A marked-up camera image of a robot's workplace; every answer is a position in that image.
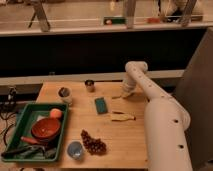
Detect orange carrot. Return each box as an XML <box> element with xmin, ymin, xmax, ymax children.
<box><xmin>21</xmin><ymin>136</ymin><xmax>42</xmax><ymax>145</ymax></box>

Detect green box with red button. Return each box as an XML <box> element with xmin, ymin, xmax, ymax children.
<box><xmin>103</xmin><ymin>17</ymin><xmax>126</xmax><ymax>25</ymax></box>

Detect yellow banana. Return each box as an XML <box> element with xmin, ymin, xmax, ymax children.
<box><xmin>110</xmin><ymin>111</ymin><xmax>136</xmax><ymax>121</ymax></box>

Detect green sponge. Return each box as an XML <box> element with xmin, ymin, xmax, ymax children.
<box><xmin>95</xmin><ymin>97</ymin><xmax>108</xmax><ymax>114</ymax></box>

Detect small metal cup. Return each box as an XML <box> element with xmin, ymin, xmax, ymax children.
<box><xmin>85</xmin><ymin>80</ymin><xmax>95</xmax><ymax>92</ymax></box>

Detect bunch of red grapes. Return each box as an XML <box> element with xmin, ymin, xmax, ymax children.
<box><xmin>81</xmin><ymin>130</ymin><xmax>107</xmax><ymax>155</ymax></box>

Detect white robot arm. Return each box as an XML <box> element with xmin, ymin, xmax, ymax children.
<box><xmin>122</xmin><ymin>61</ymin><xmax>193</xmax><ymax>171</ymax></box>

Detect dark utensils in tray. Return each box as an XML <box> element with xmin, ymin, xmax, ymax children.
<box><xmin>1</xmin><ymin>145</ymin><xmax>57</xmax><ymax>158</ymax></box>

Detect blue cup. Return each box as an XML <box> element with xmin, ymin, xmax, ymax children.
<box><xmin>67</xmin><ymin>141</ymin><xmax>83</xmax><ymax>160</ymax></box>

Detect black cables at left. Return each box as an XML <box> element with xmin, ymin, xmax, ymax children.
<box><xmin>0</xmin><ymin>85</ymin><xmax>18</xmax><ymax>148</ymax></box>

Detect green plastic tray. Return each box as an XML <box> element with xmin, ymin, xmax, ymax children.
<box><xmin>1</xmin><ymin>103</ymin><xmax>69</xmax><ymax>163</ymax></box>

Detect red bowl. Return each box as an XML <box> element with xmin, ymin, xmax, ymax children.
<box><xmin>31</xmin><ymin>118</ymin><xmax>61</xmax><ymax>139</ymax></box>

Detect grey metal post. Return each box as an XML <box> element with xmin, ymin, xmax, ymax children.
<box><xmin>31</xmin><ymin>0</ymin><xmax>50</xmax><ymax>32</ymax></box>

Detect orange fruit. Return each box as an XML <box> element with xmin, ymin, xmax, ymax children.
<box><xmin>50</xmin><ymin>108</ymin><xmax>63</xmax><ymax>119</ymax></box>

